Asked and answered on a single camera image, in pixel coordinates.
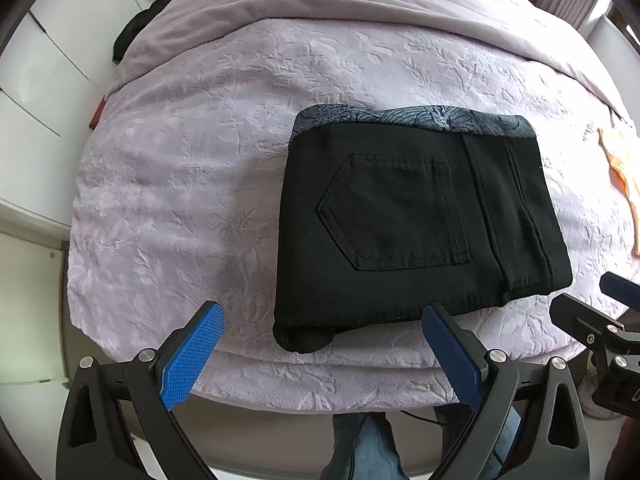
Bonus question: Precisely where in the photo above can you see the plain mauve bed sheet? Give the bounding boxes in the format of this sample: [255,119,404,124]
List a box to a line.
[102,0,631,126]

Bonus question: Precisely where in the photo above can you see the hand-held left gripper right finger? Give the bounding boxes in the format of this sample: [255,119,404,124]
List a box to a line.
[421,302,588,480]

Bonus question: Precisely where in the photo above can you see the person's right forearm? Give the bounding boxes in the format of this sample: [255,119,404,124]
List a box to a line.
[605,412,640,480]

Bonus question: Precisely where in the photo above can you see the black cable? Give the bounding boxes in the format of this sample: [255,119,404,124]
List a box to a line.
[399,410,453,430]

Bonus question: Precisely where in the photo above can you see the lilac embossed blanket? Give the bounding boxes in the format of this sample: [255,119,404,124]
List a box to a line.
[65,12,640,413]

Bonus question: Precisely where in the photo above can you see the black garment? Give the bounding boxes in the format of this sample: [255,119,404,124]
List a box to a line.
[111,0,173,63]

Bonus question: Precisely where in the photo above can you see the orange cloth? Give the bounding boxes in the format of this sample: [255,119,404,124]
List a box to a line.
[597,127,640,261]

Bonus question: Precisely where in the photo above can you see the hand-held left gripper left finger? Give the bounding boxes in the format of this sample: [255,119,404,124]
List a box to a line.
[56,300,226,480]

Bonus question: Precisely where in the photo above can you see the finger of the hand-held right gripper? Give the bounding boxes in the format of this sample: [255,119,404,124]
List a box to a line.
[549,292,626,361]
[599,271,640,311]

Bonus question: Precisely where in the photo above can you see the white furniture panel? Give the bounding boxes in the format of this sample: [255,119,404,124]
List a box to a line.
[585,12,640,111]

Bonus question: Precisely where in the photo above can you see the white wardrobe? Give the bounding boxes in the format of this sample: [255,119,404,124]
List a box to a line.
[0,0,146,233]

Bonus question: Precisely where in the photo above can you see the person's blue jeans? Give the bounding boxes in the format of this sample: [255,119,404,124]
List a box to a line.
[320,402,531,480]

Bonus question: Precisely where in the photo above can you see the black pants with grey lining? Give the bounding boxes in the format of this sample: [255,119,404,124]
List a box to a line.
[272,104,573,353]

